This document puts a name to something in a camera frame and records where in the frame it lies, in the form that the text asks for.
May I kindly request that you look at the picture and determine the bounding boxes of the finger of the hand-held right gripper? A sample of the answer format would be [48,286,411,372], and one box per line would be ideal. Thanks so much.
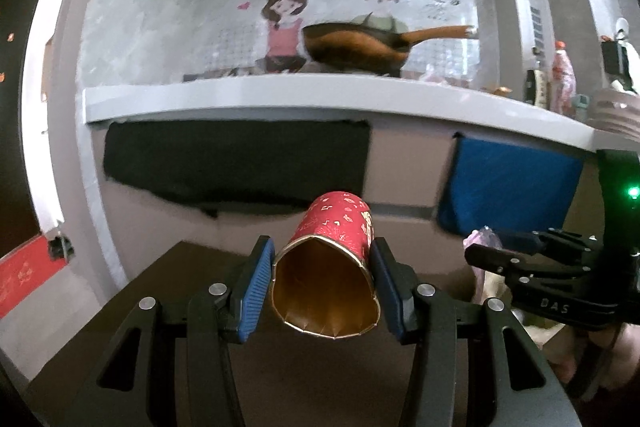
[464,243,551,293]
[492,229,566,258]

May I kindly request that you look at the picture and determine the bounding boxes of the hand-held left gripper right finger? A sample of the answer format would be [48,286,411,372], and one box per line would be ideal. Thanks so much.
[370,237,583,427]

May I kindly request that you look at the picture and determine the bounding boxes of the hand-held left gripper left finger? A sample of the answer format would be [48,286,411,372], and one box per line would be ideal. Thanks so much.
[62,234,277,427]

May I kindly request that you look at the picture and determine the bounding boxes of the pink white packet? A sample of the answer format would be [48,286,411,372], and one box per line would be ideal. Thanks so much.
[462,227,511,308]

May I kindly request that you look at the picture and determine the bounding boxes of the bin with beige bag liner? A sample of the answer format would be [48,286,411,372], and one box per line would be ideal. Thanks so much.
[517,309,576,358]

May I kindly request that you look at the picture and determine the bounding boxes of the red paper cup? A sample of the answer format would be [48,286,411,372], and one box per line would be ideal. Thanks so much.
[270,190,381,339]

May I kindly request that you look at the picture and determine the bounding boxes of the blue cloth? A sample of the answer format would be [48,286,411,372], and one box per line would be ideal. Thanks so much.
[436,132,586,239]

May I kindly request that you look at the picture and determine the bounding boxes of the brown cardboard panel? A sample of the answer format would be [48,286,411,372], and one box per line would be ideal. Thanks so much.
[107,122,601,288]

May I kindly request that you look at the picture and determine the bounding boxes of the black cloth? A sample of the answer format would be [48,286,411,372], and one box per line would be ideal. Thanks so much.
[102,119,373,218]

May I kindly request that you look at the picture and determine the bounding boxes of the small teal container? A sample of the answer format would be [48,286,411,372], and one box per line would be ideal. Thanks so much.
[572,93,591,122]

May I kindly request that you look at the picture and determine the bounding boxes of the dark sauce bottle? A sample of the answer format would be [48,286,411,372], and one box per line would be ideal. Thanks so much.
[524,68,550,108]

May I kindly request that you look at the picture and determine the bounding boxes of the pink plastic basket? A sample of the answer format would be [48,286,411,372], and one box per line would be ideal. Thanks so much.
[587,88,640,138]

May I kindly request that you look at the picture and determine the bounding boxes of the floral bottle with orange cap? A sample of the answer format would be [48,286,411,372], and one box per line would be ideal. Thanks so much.
[550,41,577,116]

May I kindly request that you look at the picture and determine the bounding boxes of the white plastic bag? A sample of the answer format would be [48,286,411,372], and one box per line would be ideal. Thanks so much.
[612,17,640,95]

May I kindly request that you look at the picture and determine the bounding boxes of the grey kitchen counter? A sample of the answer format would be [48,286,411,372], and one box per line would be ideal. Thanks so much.
[82,74,640,152]

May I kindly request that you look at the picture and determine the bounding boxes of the black bag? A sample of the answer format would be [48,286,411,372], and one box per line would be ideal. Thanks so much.
[600,39,632,82]

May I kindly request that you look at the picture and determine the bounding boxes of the red door mat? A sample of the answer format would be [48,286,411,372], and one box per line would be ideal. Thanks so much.
[0,234,53,320]

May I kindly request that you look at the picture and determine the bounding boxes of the dark door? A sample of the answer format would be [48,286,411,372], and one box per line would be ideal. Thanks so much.
[0,0,53,258]

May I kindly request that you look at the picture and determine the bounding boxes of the dark wok with wooden handle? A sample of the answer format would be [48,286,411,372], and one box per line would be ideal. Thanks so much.
[302,21,478,78]

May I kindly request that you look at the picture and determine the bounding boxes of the cartoon wall sticker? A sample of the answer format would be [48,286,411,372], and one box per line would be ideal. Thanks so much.
[220,0,476,78]

